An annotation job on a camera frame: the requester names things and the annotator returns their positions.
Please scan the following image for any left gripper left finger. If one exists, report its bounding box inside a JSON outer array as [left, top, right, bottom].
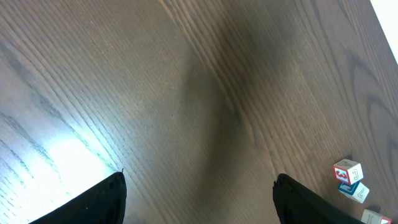
[[32, 172, 127, 224]]

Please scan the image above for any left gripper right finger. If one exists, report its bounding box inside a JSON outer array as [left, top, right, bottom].
[[272, 174, 362, 224]]

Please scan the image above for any white block red number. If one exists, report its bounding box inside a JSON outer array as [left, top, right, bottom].
[[333, 159, 364, 185]]

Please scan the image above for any white block blue side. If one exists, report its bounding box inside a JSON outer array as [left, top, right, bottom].
[[338, 181, 370, 203]]

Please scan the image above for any white block front left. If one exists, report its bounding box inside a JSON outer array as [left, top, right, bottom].
[[361, 209, 392, 224]]

